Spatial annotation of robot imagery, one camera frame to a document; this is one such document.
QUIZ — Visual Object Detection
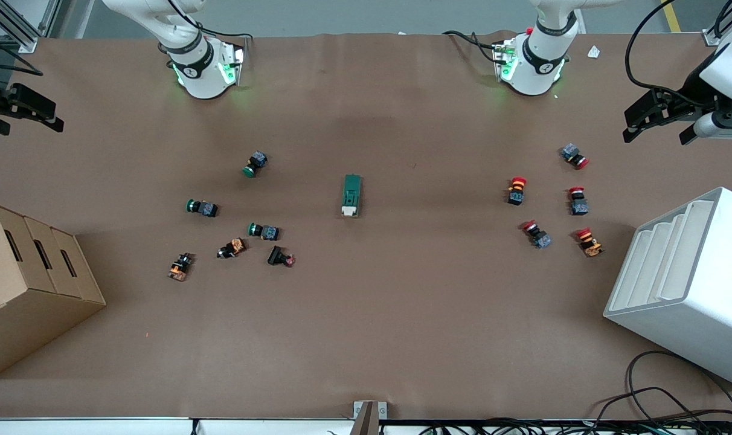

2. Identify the black cable bundle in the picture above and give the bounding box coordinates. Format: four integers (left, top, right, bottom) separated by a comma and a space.
420, 416, 732, 435

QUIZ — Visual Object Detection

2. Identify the white stepped storage rack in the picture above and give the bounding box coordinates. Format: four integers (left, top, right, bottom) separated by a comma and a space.
603, 187, 732, 388

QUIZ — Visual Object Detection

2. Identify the brown cardboard box with slots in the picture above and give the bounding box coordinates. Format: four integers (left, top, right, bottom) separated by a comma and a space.
0, 201, 107, 380

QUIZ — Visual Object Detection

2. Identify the white table edge rail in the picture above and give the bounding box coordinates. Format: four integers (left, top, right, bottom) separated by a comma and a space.
0, 416, 355, 435

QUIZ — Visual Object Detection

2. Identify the green load switch white lever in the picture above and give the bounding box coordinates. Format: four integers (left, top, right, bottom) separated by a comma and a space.
340, 174, 363, 219

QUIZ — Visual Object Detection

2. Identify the black looped floor cable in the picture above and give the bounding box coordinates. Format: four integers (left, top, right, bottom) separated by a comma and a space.
626, 350, 732, 424

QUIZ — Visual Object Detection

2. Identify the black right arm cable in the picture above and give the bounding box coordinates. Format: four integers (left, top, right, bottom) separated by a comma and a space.
0, 30, 44, 77

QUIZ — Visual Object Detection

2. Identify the black left base cable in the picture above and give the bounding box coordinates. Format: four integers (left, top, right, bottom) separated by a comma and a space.
443, 30, 501, 65

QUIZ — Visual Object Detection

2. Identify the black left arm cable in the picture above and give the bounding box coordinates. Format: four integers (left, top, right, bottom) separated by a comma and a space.
624, 0, 696, 97

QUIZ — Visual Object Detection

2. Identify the red emergency button orange block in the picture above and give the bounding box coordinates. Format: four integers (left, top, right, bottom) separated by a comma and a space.
576, 227, 604, 258

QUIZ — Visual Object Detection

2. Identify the aluminium frame profile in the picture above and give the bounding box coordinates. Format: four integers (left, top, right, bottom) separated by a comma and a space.
0, 0, 62, 54
703, 0, 732, 47

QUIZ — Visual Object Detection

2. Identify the brown paper table cover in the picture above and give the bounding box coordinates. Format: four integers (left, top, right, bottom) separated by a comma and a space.
0, 31, 732, 421

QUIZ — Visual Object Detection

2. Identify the grey metal table bracket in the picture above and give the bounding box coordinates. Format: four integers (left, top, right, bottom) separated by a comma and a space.
353, 401, 388, 435

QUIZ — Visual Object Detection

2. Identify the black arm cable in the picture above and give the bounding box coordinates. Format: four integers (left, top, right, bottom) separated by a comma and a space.
0, 30, 44, 77
624, 0, 696, 97

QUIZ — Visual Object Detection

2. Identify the black push button red tip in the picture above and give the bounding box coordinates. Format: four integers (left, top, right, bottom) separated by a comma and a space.
267, 245, 296, 268

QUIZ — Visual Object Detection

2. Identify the black selector switch orange block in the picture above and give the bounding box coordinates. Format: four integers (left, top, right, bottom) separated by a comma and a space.
168, 253, 195, 282
217, 238, 247, 260

